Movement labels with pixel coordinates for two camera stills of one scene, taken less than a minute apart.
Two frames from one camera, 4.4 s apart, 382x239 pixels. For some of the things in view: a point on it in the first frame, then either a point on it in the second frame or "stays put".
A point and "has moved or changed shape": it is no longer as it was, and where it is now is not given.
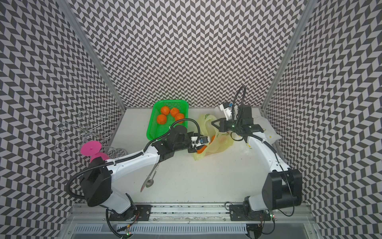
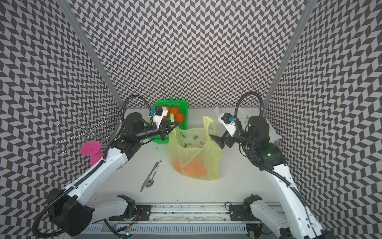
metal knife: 144,183 stays put
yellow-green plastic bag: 220,141 has moved or changed shape
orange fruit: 212,139 has moved or changed shape
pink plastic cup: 92,148 stays put
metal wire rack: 85,129 stays put
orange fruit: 201,150 to 198,168
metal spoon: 149,182 stays put
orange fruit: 179,116 stays put
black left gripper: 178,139 to 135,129
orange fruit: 173,111 stays put
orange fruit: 165,110 stays put
